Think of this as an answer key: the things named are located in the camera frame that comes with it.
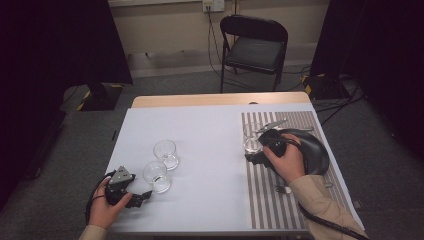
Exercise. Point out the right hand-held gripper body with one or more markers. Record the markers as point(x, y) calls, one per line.
point(274, 143)

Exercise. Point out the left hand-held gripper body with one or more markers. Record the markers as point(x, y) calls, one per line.
point(117, 180)

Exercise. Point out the clear drinking glass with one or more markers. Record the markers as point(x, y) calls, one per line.
point(165, 154)
point(251, 140)
point(156, 178)

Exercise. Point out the person's right hand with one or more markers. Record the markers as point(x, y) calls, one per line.
point(288, 163)

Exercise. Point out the person's left hand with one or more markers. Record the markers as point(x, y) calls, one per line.
point(101, 213)

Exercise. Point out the black round plate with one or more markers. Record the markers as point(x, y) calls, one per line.
point(316, 153)

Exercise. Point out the striped placemat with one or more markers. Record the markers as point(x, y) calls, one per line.
point(263, 206)

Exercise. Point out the dark table grommet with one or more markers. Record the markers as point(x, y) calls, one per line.
point(253, 102)

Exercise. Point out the white table cover sheet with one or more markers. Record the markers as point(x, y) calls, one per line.
point(200, 133)

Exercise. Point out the black stand base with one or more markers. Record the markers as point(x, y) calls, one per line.
point(325, 87)
point(100, 96)

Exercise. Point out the black folding chair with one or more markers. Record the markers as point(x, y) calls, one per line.
point(255, 53)

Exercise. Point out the grey table clip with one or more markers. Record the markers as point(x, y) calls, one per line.
point(357, 204)

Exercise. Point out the dark curtain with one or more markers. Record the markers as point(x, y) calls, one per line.
point(50, 66)
point(383, 50)

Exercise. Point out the white wall socket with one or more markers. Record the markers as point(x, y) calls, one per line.
point(213, 5)

